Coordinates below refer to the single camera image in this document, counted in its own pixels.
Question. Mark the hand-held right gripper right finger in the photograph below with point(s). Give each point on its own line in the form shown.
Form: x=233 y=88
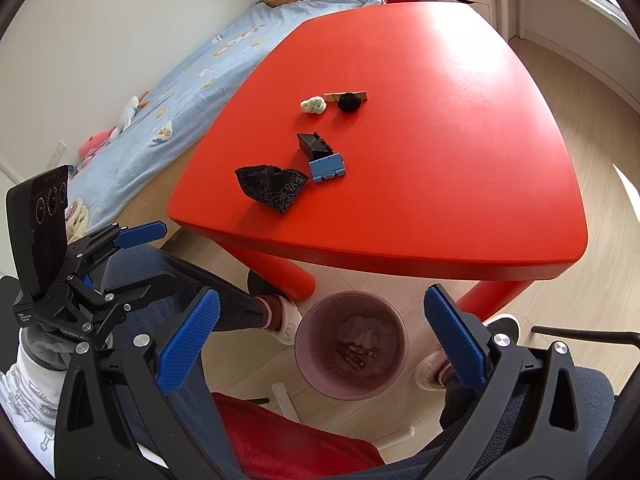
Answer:
x=455 y=340

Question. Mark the person's left forearm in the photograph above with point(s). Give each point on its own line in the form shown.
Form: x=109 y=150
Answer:
x=27 y=395

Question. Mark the person's left leg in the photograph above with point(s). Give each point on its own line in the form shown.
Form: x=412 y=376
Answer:
x=230 y=300

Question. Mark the person's left shoe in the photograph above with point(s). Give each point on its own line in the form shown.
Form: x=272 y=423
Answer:
x=286 y=322

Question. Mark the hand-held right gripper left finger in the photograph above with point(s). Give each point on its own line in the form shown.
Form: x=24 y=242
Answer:
x=190 y=340

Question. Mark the black patterned cloth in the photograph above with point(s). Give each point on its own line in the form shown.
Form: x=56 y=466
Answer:
x=272 y=187

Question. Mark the green white paper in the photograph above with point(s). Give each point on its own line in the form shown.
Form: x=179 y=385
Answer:
x=314 y=105

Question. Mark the small blue box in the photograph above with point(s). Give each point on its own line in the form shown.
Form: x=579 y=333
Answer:
x=325 y=166

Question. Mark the pink plush toy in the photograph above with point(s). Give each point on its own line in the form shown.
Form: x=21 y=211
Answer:
x=92 y=147

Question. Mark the person's right leg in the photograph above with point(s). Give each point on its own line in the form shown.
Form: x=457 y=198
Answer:
x=525 y=430

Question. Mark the beige plush toy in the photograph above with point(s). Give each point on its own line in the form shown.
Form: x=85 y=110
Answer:
x=77 y=220

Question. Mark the person's right shoe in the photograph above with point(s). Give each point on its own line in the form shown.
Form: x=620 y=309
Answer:
x=431 y=367

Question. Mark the white wall socket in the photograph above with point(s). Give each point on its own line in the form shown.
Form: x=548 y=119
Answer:
x=59 y=153

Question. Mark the red table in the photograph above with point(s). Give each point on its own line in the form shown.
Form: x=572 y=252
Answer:
x=400 y=135

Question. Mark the white crumpled tissue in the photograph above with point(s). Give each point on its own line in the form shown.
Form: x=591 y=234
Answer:
x=361 y=332

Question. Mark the person's leg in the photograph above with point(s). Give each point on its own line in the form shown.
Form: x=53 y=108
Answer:
x=525 y=430
x=230 y=300

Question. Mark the red chair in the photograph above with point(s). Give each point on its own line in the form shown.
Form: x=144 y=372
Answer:
x=295 y=442

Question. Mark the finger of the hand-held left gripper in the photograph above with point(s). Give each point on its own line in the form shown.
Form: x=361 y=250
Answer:
x=131 y=296
x=142 y=232

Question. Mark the wooden block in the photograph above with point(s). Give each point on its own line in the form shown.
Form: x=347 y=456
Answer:
x=361 y=95

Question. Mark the dark printed wrapper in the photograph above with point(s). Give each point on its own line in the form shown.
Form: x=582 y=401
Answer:
x=357 y=357

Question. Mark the pink translucent trash bin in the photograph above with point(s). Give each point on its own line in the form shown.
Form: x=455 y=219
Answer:
x=320 y=382

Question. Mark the small black box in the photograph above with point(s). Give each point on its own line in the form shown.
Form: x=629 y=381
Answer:
x=312 y=146

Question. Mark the black ball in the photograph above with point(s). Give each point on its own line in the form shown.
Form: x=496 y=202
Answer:
x=348 y=103

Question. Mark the person's shoe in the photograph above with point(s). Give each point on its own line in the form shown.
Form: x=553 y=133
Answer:
x=431 y=367
x=286 y=322

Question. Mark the white plush toy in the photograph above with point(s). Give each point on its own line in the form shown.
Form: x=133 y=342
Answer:
x=127 y=112

